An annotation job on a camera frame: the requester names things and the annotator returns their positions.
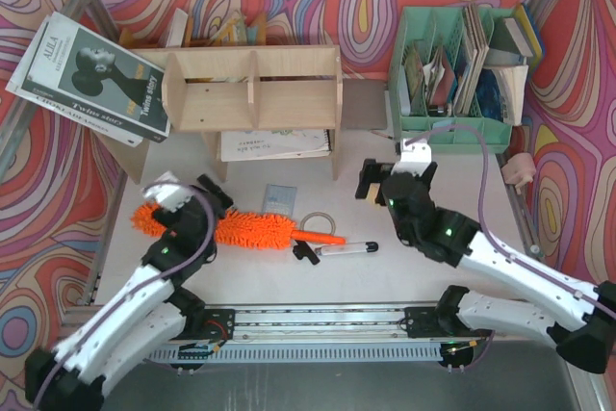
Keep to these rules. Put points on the orange microfiber duster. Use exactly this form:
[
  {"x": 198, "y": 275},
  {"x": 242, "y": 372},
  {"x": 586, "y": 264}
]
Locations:
[{"x": 247, "y": 230}]

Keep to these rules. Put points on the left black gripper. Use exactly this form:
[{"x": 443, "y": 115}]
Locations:
[{"x": 201, "y": 200}]

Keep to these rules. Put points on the black Twins story book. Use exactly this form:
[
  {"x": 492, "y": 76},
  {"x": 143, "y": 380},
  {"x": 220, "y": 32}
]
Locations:
[{"x": 77, "y": 68}]

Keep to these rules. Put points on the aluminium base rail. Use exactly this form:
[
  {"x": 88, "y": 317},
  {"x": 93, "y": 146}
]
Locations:
[{"x": 328, "y": 333}]

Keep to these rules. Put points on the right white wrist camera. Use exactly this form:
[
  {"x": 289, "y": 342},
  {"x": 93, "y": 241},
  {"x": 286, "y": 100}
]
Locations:
[{"x": 414, "y": 158}]

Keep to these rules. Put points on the white notebook under shelf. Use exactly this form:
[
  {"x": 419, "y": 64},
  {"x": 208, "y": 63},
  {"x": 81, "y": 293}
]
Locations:
[{"x": 237, "y": 146}]

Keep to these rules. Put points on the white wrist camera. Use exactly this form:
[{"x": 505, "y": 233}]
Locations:
[
  {"x": 414, "y": 158},
  {"x": 168, "y": 192}
]

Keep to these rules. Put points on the pencil by organizer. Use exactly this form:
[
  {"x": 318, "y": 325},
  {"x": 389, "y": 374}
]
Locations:
[{"x": 382, "y": 135}]

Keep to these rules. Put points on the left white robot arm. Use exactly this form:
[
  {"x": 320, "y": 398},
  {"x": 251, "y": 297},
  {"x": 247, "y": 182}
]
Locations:
[{"x": 152, "y": 308}]

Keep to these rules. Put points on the white book under Twins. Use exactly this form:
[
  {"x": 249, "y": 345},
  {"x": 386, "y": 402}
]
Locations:
[{"x": 92, "y": 122}]

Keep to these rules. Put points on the clear tube black cap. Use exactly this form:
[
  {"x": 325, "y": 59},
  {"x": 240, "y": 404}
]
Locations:
[{"x": 347, "y": 249}]

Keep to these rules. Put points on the brown board behind shelf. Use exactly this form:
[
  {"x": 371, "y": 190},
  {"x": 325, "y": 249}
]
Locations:
[{"x": 364, "y": 105}]

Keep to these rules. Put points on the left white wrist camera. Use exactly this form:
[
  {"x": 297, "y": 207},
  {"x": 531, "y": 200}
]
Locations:
[{"x": 168, "y": 192}]

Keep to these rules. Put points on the black plastic clip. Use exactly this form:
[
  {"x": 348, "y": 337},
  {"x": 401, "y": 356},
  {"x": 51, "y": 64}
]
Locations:
[{"x": 302, "y": 250}]

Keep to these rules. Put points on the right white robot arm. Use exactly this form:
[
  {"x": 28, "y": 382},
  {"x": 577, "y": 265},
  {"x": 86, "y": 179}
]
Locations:
[{"x": 575, "y": 317}]

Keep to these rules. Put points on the yellow sticky note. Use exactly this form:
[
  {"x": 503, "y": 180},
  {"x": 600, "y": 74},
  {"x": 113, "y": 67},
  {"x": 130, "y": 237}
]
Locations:
[{"x": 374, "y": 194}]

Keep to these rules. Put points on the green desk organizer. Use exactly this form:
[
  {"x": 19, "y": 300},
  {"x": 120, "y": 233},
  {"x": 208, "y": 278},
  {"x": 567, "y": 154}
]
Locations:
[{"x": 423, "y": 32}]

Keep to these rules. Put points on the pink wall hook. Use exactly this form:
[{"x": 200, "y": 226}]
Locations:
[{"x": 519, "y": 171}]

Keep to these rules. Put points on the wooden bookshelf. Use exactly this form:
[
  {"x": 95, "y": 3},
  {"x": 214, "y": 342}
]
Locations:
[{"x": 212, "y": 90}]

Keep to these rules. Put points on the grey hardcover book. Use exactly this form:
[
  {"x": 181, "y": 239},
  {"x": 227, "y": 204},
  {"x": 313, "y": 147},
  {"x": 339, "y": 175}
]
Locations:
[{"x": 508, "y": 44}]

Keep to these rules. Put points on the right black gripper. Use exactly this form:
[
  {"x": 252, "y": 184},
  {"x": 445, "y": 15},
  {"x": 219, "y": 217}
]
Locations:
[{"x": 383, "y": 176}]

